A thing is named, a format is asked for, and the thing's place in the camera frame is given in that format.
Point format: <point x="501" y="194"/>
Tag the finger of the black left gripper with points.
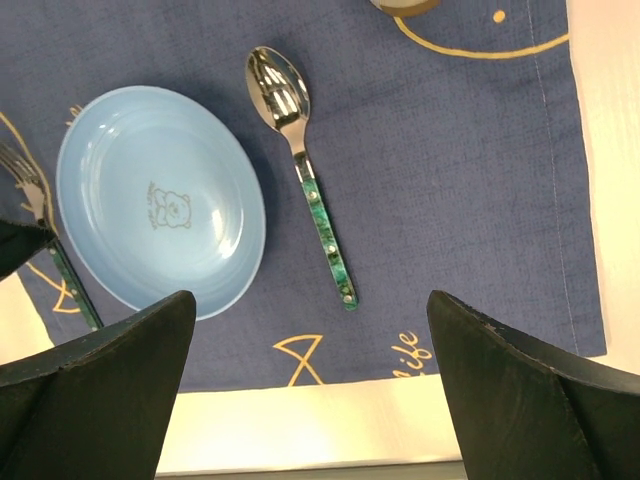
<point x="19" y="243"/>

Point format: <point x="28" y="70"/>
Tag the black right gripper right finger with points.
<point x="524" y="409"/>

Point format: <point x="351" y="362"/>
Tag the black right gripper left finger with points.
<point x="97" y="407"/>

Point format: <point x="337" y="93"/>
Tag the fork with green handle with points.
<point x="32" y="184"/>

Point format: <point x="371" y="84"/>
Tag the light blue plastic plate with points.
<point x="157" y="195"/>

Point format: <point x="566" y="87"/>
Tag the blue fish-print placemat cloth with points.
<point x="448" y="147"/>

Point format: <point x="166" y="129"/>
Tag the spoon with green handle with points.
<point x="281" y="98"/>

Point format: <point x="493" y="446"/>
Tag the metal cup with brown base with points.
<point x="405" y="8"/>

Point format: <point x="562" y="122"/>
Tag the aluminium mounting rail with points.
<point x="432" y="471"/>

